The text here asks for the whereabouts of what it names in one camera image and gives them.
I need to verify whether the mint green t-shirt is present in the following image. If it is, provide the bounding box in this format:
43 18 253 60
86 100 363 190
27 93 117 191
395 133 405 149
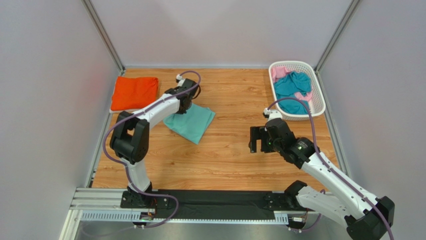
163 104 216 145

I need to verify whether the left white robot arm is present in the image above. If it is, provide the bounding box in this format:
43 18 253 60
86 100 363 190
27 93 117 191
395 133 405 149
109 76 200 208

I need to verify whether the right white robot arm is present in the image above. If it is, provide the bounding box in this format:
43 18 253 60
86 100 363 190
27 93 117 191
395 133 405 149
248 118 395 240

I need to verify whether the white plastic laundry basket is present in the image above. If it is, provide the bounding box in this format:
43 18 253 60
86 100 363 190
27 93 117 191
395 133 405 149
268 60 326 121

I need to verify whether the teal blue t-shirt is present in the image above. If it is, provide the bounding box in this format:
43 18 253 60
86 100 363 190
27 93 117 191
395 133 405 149
273 71 312 115

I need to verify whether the folded orange t-shirt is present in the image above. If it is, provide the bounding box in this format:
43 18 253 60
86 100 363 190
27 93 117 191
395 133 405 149
111 76 159 104

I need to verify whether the pink t-shirt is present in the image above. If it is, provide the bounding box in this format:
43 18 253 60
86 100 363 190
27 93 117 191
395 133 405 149
270 66 313 102

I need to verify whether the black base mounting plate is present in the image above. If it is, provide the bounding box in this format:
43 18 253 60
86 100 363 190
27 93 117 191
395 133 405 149
120 189 306 220

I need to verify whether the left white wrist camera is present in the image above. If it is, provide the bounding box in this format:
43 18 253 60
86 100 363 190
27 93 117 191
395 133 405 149
176 74 188 89

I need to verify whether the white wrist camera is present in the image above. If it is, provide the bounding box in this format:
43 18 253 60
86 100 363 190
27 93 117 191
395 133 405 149
262 108 283 122
176 74 188 89

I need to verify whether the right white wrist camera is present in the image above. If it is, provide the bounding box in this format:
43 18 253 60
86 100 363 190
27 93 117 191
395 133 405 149
262 108 283 122

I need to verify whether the left aluminium corner post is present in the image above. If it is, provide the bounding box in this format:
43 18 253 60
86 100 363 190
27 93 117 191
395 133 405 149
81 0 126 76

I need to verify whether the aluminium corner post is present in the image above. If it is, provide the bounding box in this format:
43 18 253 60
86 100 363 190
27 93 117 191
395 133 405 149
314 0 362 73
81 0 126 76

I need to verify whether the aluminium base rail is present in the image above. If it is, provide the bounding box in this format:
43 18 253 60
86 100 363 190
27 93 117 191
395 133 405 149
69 187 371 225

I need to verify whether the right aluminium corner post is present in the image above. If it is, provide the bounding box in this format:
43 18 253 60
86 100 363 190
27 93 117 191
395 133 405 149
314 0 362 73

